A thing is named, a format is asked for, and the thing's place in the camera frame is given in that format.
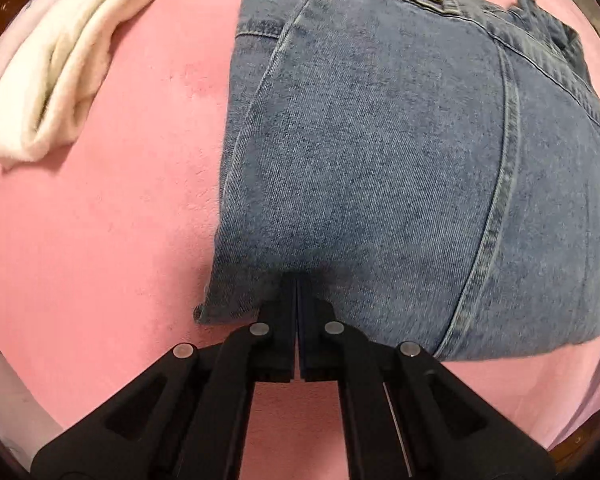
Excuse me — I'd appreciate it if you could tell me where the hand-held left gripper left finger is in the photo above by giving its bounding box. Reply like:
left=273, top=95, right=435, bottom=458
left=30, top=276, right=297, bottom=480

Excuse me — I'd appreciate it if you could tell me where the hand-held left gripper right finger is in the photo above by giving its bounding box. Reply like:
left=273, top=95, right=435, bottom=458
left=299, top=278, right=556, bottom=480

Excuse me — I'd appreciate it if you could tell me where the blue denim garment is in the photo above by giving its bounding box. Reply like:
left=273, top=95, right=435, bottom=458
left=194, top=0, right=600, bottom=361

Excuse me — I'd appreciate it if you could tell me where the pink blanket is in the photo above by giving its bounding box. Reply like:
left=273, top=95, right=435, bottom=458
left=0, top=0, right=600, bottom=480

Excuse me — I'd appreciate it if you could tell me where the white cloth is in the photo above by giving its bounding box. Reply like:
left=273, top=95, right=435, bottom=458
left=0, top=325, right=66, bottom=463

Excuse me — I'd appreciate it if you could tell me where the cream folded garment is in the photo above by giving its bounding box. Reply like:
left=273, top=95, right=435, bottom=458
left=0, top=0, right=178, bottom=163

